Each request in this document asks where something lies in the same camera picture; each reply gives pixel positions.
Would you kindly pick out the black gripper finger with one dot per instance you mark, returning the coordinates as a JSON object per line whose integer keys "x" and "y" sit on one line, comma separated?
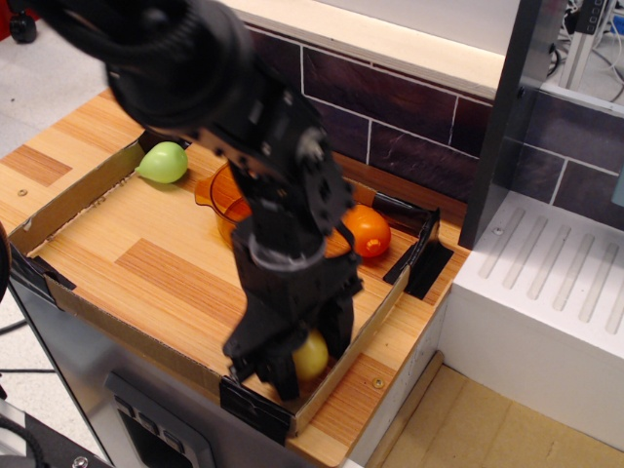
{"x": 275, "y": 365}
{"x": 335, "y": 324}

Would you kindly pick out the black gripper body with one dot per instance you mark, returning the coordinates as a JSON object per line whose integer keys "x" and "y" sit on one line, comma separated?
{"x": 284, "y": 303}

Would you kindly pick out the yellow plastic potato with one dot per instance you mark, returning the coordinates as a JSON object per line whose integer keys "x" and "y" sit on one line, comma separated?
{"x": 311, "y": 358}

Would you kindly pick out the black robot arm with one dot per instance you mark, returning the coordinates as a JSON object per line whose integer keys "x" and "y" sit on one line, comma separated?
{"x": 188, "y": 69}

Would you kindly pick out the cardboard fence with black tape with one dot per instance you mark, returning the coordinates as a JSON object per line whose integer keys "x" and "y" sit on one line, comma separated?
{"x": 145, "y": 264}

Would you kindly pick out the orange transparent plastic pot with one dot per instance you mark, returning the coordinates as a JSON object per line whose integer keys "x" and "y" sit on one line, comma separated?
{"x": 221, "y": 193}

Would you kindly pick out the orange plastic carrot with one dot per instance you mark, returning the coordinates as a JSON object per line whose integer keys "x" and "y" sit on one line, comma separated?
{"x": 371, "y": 232}

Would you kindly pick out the toy oven front panel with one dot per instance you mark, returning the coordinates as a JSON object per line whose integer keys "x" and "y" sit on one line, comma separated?
{"x": 159, "y": 437}

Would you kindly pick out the green plastic pear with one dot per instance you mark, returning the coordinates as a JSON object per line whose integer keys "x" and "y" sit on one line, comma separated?
{"x": 166, "y": 162}

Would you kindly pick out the white sink drainboard unit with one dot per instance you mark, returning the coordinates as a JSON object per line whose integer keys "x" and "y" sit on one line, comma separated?
{"x": 536, "y": 315}

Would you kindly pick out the light wooden upper shelf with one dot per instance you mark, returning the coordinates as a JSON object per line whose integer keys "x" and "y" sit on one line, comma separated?
{"x": 434, "y": 59}

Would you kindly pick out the dark grey vertical post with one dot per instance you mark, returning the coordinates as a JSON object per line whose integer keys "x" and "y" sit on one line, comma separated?
{"x": 525, "y": 68}

